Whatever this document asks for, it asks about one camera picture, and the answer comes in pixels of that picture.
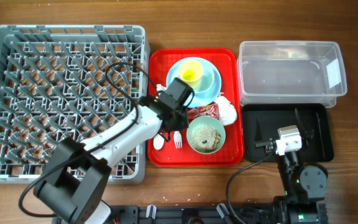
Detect light blue plate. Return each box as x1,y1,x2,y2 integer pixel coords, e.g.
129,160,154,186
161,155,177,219
166,57,222,108

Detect white plastic spoon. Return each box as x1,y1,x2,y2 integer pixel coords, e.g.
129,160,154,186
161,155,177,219
153,134,165,150

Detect grey dishwasher rack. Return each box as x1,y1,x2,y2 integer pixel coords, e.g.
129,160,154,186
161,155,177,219
0,25,150,184

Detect green bowl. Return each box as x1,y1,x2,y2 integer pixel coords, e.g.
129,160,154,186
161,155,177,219
186,116,226,154

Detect white plastic fork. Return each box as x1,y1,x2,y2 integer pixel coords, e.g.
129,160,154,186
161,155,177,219
173,131,183,149

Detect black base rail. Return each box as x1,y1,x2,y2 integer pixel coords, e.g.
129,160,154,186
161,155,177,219
107,203,329,224

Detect clear plastic bin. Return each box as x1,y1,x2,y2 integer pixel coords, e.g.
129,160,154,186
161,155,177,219
237,40,347,108

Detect rice food waste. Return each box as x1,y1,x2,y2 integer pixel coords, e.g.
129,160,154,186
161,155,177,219
191,124,221,153

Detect red plastic tray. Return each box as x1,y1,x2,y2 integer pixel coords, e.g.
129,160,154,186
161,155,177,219
147,48,244,167

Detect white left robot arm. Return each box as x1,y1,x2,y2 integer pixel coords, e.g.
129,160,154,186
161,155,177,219
32,78,194,223

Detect black waste tray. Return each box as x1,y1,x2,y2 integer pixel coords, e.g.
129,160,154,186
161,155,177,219
242,103,334,162

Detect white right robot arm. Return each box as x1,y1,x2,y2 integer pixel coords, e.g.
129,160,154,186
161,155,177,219
254,110,328,224

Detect white napkin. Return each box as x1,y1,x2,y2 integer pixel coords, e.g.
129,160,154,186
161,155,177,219
214,96,237,126

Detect yellow plastic cup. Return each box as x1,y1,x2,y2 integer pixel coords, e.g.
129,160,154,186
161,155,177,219
178,59,204,88

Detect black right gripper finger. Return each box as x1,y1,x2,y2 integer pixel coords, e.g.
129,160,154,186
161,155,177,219
255,120,263,143
295,108,306,133

